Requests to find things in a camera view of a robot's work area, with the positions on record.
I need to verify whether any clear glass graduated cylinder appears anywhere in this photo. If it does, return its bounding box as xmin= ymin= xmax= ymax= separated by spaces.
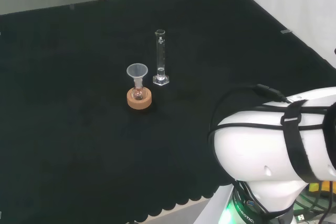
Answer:
xmin=152 ymin=29 xmax=170 ymax=86

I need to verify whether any small round-bottom glass flask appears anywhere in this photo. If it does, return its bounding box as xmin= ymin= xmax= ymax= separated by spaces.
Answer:
xmin=131 ymin=83 xmax=146 ymax=101

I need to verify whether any clear plastic funnel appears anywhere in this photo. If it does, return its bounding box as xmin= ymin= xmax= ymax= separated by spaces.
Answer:
xmin=126 ymin=63 xmax=149 ymax=88

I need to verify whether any black bench cloth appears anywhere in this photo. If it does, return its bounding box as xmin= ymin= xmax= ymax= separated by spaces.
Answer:
xmin=0 ymin=0 xmax=336 ymax=222

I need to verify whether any cork ring stand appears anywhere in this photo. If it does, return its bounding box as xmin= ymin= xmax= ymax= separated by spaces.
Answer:
xmin=127 ymin=87 xmax=153 ymax=111

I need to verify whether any black arm cable with connector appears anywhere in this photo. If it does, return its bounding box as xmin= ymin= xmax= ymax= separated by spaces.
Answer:
xmin=208 ymin=83 xmax=293 ymax=141

